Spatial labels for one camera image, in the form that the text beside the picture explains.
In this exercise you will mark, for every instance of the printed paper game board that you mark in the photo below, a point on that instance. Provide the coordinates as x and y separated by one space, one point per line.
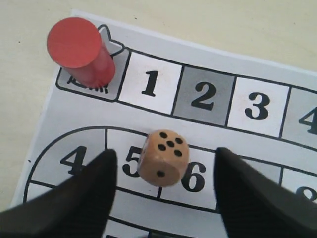
263 111

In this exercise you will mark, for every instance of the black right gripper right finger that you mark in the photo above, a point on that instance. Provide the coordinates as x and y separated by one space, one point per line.
253 206

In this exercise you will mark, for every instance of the wooden die with black pips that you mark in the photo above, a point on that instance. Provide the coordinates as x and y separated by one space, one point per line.
164 158

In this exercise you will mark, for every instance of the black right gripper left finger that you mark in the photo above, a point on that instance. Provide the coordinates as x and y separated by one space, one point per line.
77 208

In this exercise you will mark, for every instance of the red cylinder game piece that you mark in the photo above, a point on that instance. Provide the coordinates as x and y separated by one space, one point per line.
76 45

